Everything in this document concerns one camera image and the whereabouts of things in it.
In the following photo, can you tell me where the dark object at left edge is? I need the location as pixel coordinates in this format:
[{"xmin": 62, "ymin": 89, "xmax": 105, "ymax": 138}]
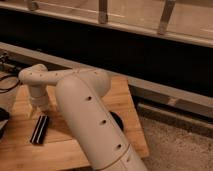
[{"xmin": 0, "ymin": 107, "xmax": 10, "ymax": 139}]

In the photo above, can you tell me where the metal rail with brackets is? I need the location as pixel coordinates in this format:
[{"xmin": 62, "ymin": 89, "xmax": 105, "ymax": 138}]
[{"xmin": 0, "ymin": 0, "xmax": 213, "ymax": 48}]

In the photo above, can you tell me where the black round plate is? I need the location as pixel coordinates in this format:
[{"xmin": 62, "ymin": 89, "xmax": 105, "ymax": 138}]
[{"xmin": 110, "ymin": 111, "xmax": 124, "ymax": 131}]

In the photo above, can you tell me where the black cable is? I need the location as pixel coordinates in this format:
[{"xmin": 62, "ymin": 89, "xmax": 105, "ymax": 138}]
[{"xmin": 0, "ymin": 74, "xmax": 22, "ymax": 94}]

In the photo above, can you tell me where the black striped eraser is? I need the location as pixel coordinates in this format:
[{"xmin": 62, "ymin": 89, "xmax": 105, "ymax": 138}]
[{"xmin": 30, "ymin": 115, "xmax": 49, "ymax": 144}]

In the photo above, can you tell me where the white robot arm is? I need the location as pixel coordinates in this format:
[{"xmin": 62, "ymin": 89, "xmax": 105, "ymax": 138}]
[{"xmin": 19, "ymin": 64, "xmax": 148, "ymax": 171}]

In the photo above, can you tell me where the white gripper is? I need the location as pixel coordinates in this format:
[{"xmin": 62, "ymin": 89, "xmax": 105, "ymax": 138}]
[{"xmin": 29, "ymin": 87, "xmax": 49, "ymax": 111}]

